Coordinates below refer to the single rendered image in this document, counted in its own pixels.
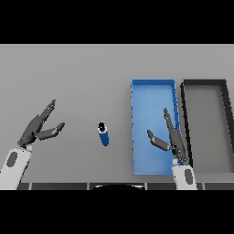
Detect blue bin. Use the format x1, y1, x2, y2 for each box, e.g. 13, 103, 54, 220
131, 79, 187, 176

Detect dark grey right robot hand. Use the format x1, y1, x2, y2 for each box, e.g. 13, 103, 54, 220
146, 107, 187, 164

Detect dark grey bin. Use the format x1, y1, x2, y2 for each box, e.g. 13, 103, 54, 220
180, 79, 234, 174

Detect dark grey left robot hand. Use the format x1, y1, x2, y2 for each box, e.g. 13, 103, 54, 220
16, 99, 66, 149

